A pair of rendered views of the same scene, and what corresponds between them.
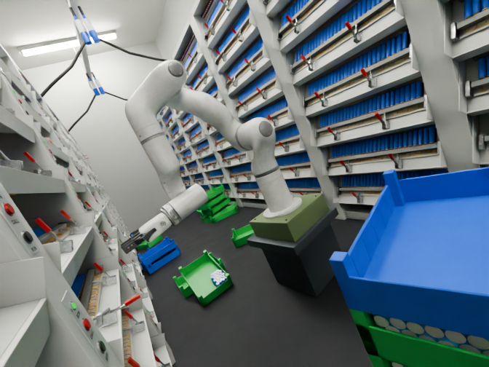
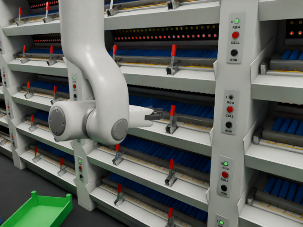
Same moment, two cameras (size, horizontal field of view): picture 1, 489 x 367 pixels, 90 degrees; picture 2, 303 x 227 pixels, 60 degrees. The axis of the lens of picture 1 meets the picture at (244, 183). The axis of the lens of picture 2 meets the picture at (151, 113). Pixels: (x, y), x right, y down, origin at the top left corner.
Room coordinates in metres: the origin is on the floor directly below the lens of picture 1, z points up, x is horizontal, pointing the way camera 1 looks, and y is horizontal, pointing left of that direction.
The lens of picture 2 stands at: (1.50, 0.12, 0.76)
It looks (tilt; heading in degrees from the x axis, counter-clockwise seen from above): 14 degrees down; 155
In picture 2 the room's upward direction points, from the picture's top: straight up
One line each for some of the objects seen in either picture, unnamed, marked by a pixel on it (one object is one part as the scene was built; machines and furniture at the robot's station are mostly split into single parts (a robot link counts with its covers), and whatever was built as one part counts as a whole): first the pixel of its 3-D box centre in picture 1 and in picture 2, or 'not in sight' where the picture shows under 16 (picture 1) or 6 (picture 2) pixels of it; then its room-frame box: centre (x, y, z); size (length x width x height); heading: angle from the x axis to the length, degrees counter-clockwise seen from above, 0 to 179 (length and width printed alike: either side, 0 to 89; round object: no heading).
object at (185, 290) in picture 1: (199, 273); not in sight; (1.53, 0.52, 0.04); 0.30 x 0.20 x 0.08; 116
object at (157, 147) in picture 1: (171, 176); (94, 69); (0.95, 0.24, 0.72); 0.16 x 0.09 x 0.30; 26
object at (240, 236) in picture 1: (250, 230); not in sight; (1.84, 0.11, 0.04); 0.30 x 0.20 x 0.08; 87
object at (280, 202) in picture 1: (274, 190); not in sight; (1.10, -0.11, 0.46); 0.19 x 0.19 x 0.18
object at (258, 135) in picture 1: (260, 146); not in sight; (1.07, -0.13, 0.67); 0.19 x 0.12 x 0.24; 28
